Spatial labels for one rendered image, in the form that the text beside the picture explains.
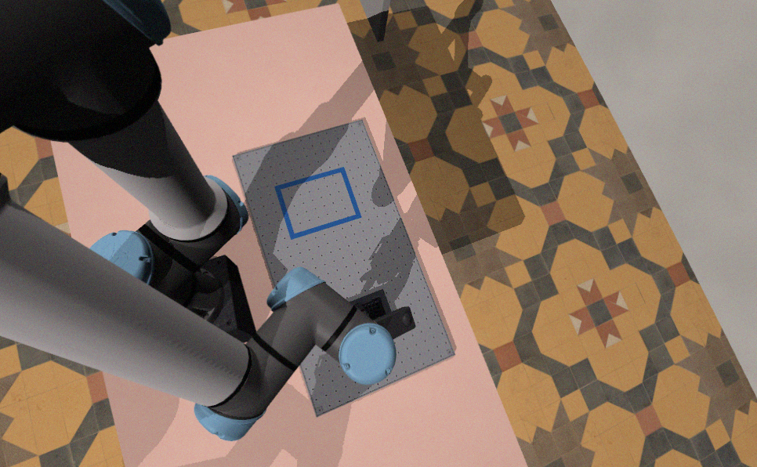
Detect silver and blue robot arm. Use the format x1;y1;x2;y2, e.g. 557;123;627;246
0;0;415;441

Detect blue tape outline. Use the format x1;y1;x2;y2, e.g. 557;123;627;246
275;167;362;240

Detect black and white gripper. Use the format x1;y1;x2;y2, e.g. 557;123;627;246
354;302;369;317

